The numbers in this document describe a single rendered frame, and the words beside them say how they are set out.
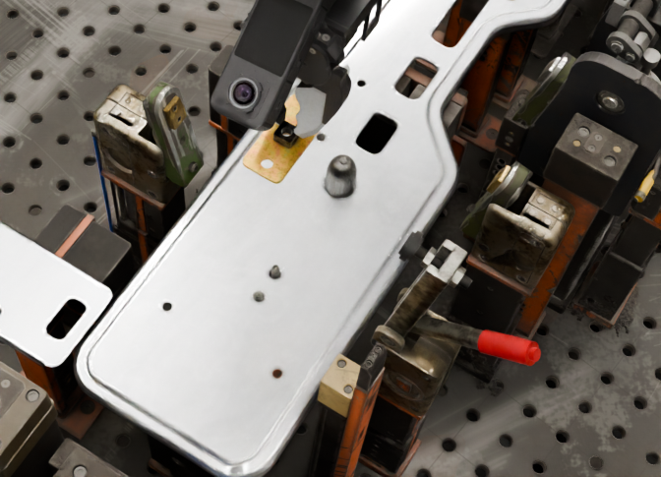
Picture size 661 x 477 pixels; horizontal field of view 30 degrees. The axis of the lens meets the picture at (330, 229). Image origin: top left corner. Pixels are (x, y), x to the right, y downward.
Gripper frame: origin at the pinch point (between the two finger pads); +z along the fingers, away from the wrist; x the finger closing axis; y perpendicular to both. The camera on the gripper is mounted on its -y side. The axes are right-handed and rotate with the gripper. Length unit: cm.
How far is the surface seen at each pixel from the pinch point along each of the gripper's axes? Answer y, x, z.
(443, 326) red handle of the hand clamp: -0.4, -18.0, 17.4
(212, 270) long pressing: -3.3, 5.4, 27.0
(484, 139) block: 46, -6, 56
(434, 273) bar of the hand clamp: -2.3, -16.1, 5.5
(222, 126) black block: 17.4, 17.9, 37.3
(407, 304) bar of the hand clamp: -2.3, -14.7, 13.1
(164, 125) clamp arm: 3.8, 15.8, 18.1
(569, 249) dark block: 21.8, -24.1, 31.3
